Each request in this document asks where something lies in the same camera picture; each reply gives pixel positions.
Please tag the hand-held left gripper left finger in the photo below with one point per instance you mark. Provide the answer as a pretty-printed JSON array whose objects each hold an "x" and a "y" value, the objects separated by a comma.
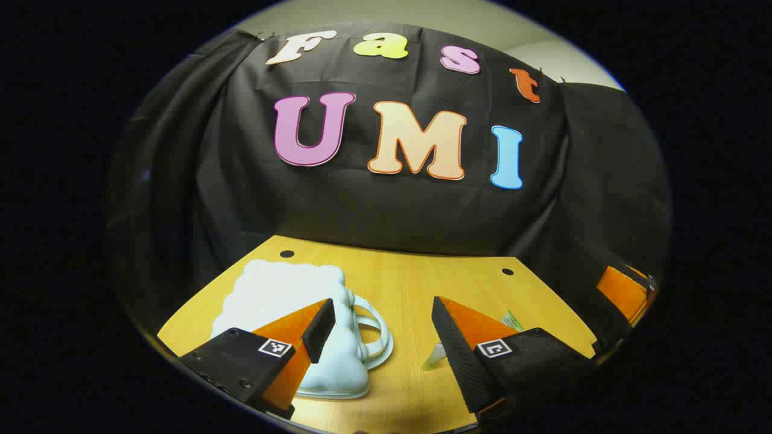
[{"x": 322, "y": 328}]

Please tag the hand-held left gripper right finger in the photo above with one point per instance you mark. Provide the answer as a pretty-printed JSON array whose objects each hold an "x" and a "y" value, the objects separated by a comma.
[{"x": 455, "y": 349}]

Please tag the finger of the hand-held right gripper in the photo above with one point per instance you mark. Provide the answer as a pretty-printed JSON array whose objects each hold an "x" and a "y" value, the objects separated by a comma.
[{"x": 621, "y": 292}]

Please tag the white tube with green cap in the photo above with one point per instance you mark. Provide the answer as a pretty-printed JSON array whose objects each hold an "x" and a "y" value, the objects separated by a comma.
[{"x": 435, "y": 354}]

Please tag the light blue suitcase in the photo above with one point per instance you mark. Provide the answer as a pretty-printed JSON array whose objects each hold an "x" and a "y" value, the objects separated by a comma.
[{"x": 277, "y": 289}]

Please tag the silver white squeeze tube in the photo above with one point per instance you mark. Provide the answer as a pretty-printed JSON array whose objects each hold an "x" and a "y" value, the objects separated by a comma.
[{"x": 512, "y": 320}]

